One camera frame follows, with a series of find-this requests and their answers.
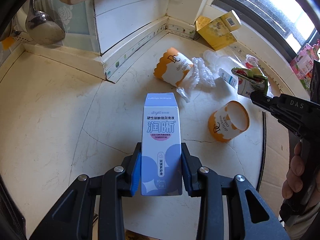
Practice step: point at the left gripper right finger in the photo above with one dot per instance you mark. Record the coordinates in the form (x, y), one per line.
(249, 216)

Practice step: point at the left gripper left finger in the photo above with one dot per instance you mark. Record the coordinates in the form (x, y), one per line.
(71, 217)

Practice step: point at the green red wrapper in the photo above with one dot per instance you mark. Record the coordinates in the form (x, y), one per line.
(254, 74)

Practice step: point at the blue white eye-drop box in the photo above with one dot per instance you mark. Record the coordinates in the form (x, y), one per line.
(161, 173)

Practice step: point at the person's right hand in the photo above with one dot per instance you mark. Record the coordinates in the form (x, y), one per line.
(293, 182)

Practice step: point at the pink snack bag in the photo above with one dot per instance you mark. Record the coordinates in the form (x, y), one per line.
(302, 64)

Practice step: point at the small white carton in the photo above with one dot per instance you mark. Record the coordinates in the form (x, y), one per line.
(247, 86)

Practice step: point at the small clear plastic bottle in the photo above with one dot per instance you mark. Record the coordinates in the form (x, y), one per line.
(222, 66)

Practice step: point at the crumpled clear plastic wrap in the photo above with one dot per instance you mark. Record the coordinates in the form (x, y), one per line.
(200, 75)

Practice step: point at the yellow honeycomb box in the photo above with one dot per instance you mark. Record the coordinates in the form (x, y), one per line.
(218, 32)

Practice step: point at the orange white paper cup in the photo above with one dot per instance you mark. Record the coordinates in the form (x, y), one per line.
(173, 67)

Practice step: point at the steel ladle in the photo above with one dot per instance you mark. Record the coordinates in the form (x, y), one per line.
(42, 28)

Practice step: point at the window frame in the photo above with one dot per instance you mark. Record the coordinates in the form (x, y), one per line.
(288, 25)

